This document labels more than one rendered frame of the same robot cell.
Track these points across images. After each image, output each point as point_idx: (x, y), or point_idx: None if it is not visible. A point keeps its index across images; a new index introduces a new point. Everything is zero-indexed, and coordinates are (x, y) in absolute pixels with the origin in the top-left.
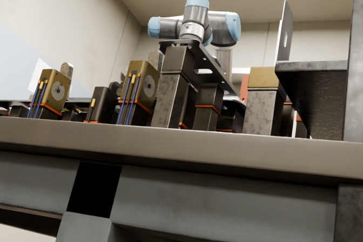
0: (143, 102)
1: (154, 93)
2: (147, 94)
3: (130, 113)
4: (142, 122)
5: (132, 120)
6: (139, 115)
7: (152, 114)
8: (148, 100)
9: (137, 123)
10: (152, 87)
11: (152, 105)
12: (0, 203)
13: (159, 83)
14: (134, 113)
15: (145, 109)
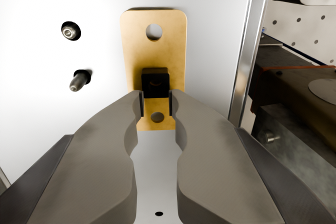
0: (316, 70)
1: (304, 91)
2: (325, 81)
3: (316, 59)
4: (268, 60)
5: (299, 57)
6: (290, 64)
7: (262, 67)
8: (307, 76)
9: (279, 57)
10: (332, 96)
11: (281, 75)
12: None
13: (300, 138)
14: (307, 62)
15: (294, 66)
